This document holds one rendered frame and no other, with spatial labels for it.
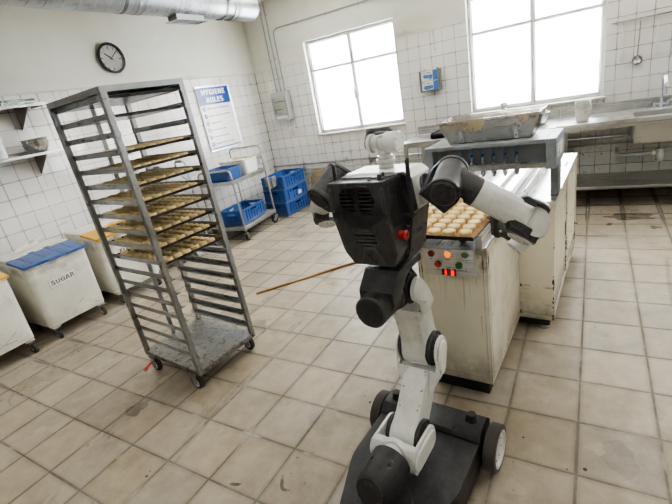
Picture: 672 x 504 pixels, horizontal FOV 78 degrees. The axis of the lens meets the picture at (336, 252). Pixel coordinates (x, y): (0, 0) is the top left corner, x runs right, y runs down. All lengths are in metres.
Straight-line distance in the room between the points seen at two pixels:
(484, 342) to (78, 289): 3.54
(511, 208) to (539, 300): 1.57
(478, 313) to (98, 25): 4.94
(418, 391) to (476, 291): 0.58
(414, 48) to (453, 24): 0.53
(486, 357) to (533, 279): 0.71
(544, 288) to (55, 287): 3.87
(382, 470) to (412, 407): 0.28
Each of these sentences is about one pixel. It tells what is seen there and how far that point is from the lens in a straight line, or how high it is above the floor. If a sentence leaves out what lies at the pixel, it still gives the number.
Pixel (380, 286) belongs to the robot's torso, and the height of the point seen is 0.98.
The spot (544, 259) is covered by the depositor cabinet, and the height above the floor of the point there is 0.49.
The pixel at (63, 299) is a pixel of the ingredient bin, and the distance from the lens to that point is 4.44.
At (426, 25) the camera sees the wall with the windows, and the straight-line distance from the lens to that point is 5.94.
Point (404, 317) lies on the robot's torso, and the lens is 1.63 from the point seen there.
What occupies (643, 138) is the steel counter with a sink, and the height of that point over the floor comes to 0.67.
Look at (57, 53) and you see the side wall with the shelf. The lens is 5.40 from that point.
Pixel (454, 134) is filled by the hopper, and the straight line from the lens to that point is 2.66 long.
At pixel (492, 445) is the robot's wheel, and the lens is 1.95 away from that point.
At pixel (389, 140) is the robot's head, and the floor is 1.42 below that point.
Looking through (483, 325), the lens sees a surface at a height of 0.43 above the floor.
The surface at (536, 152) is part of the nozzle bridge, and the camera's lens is 2.61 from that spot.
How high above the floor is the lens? 1.59
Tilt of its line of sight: 21 degrees down
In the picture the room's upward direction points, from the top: 11 degrees counter-clockwise
